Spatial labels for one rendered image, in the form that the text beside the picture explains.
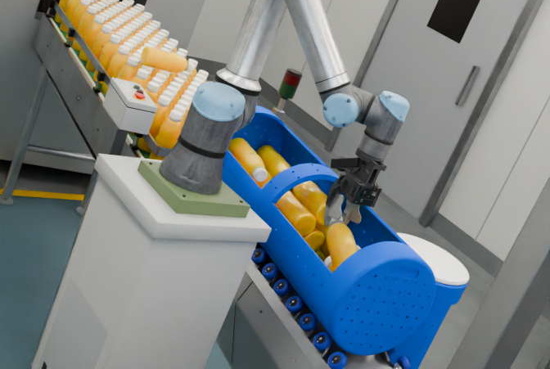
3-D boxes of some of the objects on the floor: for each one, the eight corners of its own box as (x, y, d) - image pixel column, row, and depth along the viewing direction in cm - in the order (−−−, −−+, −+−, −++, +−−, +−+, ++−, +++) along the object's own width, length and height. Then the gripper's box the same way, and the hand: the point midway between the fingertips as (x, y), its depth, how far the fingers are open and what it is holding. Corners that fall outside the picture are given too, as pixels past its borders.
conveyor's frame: (60, 398, 298) (143, 172, 270) (-11, 178, 428) (40, 11, 400) (182, 400, 323) (270, 194, 296) (80, 192, 453) (134, 36, 425)
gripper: (362, 159, 198) (326, 237, 205) (399, 168, 204) (363, 243, 211) (344, 143, 205) (310, 219, 212) (381, 151, 211) (347, 225, 218)
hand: (334, 221), depth 213 cm, fingers closed on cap, 4 cm apart
